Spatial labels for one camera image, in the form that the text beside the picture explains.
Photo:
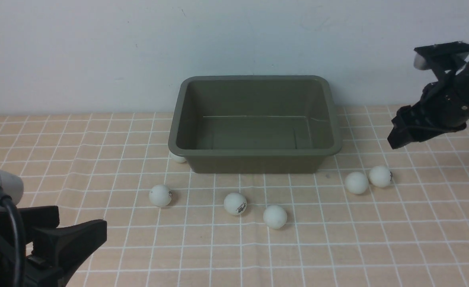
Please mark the olive green plastic bin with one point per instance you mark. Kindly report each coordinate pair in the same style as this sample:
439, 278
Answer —
255, 124

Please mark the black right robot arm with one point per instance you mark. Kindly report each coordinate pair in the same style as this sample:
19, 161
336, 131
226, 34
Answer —
444, 105

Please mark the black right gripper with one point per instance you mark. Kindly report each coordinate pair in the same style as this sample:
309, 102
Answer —
444, 110

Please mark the plain white ping-pong ball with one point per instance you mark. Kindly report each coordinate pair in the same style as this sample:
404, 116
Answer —
275, 217

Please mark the white ball with logo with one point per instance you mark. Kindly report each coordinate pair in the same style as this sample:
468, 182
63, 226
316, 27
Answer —
235, 204

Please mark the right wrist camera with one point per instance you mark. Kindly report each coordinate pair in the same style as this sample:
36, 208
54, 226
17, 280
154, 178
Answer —
443, 59

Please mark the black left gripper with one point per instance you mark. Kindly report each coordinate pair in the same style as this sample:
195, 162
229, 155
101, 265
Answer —
57, 252

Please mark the peach checkered tablecloth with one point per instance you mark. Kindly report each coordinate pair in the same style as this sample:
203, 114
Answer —
412, 233

